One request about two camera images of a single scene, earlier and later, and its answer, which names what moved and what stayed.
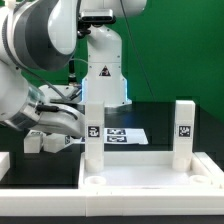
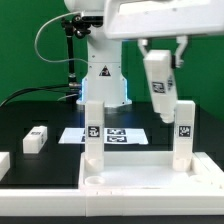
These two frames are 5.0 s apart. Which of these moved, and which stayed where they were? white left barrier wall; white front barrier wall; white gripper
Moved: white gripper
Stayed: white front barrier wall; white left barrier wall
